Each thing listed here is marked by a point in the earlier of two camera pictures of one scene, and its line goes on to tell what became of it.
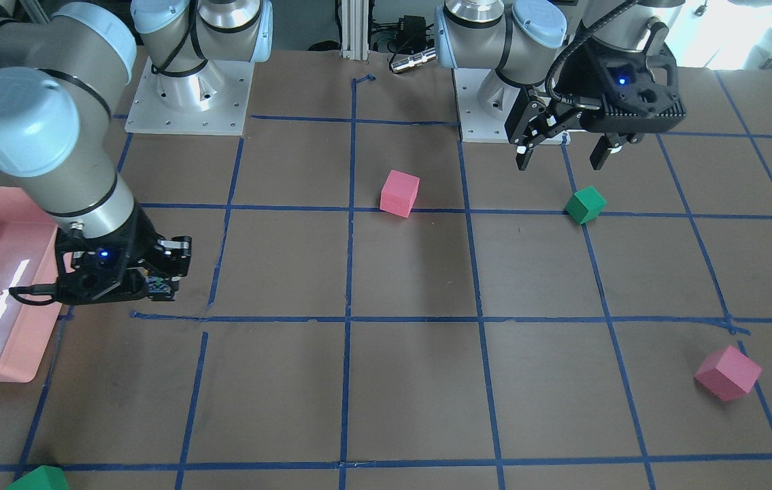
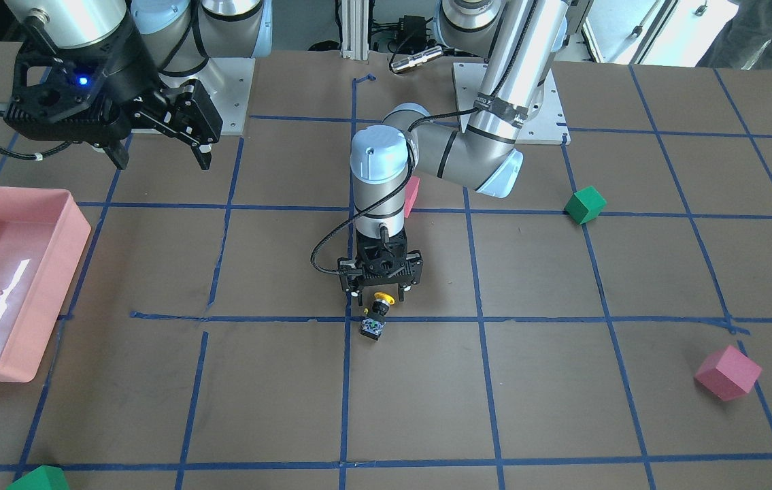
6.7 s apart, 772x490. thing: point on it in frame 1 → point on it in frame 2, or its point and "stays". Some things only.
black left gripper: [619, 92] → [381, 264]
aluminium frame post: [355, 29] stays
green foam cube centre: [585, 205] stays
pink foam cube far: [728, 373] stays
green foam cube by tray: [43, 478] stays
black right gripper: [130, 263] → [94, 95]
